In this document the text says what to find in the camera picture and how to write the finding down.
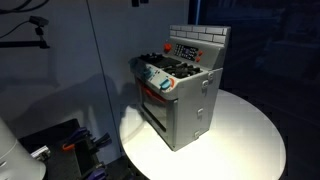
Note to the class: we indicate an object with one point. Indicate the silver metal cylinder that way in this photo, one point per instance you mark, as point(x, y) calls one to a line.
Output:
point(41, 152)

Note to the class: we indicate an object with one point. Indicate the black wall bracket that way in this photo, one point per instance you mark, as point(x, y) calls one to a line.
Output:
point(139, 2)

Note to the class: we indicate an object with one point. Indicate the grey toy stove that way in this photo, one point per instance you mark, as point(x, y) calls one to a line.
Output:
point(186, 110)

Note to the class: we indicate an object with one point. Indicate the black tool box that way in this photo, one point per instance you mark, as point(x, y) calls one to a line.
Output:
point(63, 153)

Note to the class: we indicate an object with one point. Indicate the black camera on mount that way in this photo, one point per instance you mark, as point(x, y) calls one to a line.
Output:
point(39, 21)

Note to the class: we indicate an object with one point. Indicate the grey oven door with window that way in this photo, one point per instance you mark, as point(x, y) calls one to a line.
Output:
point(154, 110)

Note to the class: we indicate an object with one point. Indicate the blue stove knob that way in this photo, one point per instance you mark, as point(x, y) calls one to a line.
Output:
point(165, 83)
point(148, 71)

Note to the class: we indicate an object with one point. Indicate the red round stove knob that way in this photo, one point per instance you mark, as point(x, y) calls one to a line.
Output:
point(167, 47)

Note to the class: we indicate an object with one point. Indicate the black stove keypad panel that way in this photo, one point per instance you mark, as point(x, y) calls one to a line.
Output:
point(186, 52)

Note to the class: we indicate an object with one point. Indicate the black burner grate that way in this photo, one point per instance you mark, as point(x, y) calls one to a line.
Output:
point(173, 66)

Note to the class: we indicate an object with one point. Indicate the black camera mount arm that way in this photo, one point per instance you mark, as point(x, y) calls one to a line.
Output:
point(23, 44)

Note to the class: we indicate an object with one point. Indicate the small orange stove button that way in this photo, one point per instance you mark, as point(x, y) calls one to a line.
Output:
point(198, 59)
point(200, 52)

